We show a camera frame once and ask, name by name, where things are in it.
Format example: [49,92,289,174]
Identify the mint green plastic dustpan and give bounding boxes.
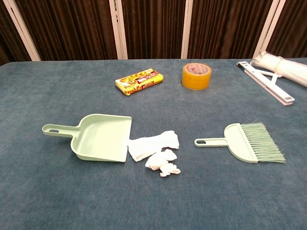
[42,113,132,163]

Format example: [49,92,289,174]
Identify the mint green hand broom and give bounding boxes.
[194,118,286,164]

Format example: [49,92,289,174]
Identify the white screen frame post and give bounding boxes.
[253,0,287,59]
[180,0,194,59]
[2,0,42,61]
[109,0,128,60]

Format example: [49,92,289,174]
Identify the yellow packing tape roll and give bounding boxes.
[181,62,213,91]

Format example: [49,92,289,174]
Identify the dark brown pleated curtain panel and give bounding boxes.
[121,0,187,60]
[0,0,32,67]
[14,0,118,61]
[266,0,307,58]
[188,0,274,59]

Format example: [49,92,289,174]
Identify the clear bag of white ties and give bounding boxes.
[250,50,307,87]

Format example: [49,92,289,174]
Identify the large white tissue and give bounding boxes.
[126,130,180,162]

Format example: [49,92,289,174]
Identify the small white paper scrap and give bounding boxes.
[159,163,181,177]

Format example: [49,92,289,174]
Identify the blue felt table cover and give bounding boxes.
[0,57,307,230]

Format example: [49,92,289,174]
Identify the yellow red snack box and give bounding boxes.
[115,68,165,96]

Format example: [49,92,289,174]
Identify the white folding plastic stand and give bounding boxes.
[236,61,295,106]

